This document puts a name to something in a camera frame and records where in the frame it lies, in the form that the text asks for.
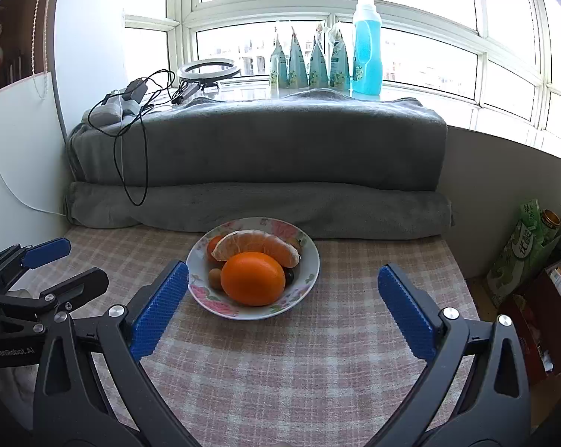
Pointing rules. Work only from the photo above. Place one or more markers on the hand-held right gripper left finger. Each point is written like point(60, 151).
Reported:
point(161, 307)

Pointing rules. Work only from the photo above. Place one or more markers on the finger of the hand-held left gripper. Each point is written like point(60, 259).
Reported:
point(82, 284)
point(47, 247)

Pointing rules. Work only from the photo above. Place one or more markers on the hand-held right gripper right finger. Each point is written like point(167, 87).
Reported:
point(404, 307)

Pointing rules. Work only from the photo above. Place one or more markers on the brown round fruit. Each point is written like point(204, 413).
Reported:
point(215, 279)

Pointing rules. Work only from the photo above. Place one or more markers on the tangerine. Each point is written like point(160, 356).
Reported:
point(213, 247)

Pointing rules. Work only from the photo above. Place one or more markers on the large orange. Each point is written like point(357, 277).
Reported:
point(252, 279)

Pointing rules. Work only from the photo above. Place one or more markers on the floral white bowl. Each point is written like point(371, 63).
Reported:
point(308, 272)

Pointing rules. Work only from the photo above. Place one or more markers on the dark round fruit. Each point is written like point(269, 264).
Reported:
point(289, 277)

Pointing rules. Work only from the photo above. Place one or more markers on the peeled citrus segment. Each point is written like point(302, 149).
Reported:
point(261, 242)

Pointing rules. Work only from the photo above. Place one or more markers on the white board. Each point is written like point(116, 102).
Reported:
point(14, 158)

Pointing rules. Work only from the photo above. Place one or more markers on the rolled grey blanket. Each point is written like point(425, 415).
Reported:
point(355, 214)

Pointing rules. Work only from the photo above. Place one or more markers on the brown cardboard box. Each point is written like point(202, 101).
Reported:
point(527, 316)

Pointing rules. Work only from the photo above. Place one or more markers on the green drink carton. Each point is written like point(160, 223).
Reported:
point(518, 251)

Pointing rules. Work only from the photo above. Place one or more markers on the pink checked sheet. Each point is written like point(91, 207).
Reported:
point(285, 358)

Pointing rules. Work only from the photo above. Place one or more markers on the white charger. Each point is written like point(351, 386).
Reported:
point(112, 109)

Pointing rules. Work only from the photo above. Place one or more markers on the copper can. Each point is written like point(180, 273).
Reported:
point(550, 221)

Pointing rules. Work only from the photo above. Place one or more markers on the black power adapter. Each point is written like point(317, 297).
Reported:
point(136, 89)

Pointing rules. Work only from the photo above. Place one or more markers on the folded grey blanket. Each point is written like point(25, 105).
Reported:
point(285, 149)

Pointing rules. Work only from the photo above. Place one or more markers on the blue detergent bottle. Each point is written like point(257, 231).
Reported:
point(366, 56)

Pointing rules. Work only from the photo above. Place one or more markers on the teal refill pouch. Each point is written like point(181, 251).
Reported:
point(296, 60)
point(317, 63)
point(275, 63)
point(339, 60)

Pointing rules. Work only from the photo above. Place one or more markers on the white window frame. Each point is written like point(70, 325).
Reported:
point(329, 2)

